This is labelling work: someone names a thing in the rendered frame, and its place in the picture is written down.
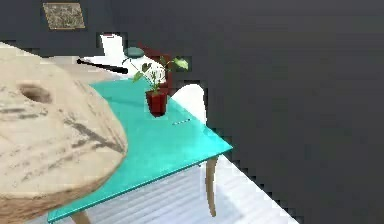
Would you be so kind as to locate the white chair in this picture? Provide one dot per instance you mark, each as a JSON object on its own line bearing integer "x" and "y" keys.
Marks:
{"x": 191, "y": 100}

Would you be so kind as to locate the small striped pen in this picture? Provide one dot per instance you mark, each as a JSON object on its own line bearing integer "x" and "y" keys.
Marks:
{"x": 181, "y": 122}

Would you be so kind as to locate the green plant in red pot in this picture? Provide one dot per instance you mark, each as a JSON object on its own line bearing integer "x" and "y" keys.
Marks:
{"x": 156, "y": 101}

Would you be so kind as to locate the turquoise table with wooden legs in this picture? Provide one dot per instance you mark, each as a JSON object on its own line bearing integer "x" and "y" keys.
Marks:
{"x": 156, "y": 146}

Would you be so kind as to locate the green round lid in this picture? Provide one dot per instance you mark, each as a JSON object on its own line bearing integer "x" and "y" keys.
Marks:
{"x": 134, "y": 51}

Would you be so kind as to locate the beige wooden round chair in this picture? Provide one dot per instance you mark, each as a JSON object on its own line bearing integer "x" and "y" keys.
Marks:
{"x": 50, "y": 133}

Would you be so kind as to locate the framed picture on wall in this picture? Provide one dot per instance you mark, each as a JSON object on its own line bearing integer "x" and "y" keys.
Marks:
{"x": 64, "y": 15}

